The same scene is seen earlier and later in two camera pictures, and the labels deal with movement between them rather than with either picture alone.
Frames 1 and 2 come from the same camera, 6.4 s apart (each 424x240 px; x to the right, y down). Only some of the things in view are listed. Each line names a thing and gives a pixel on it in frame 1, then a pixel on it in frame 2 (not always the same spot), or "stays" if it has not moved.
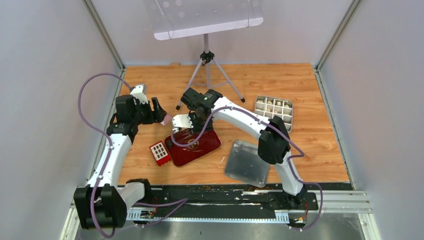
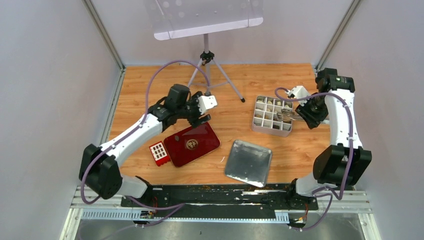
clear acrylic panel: (171, 19) stays
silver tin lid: (243, 164) stays
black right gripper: (201, 118) to (301, 110)
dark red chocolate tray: (181, 156) stays
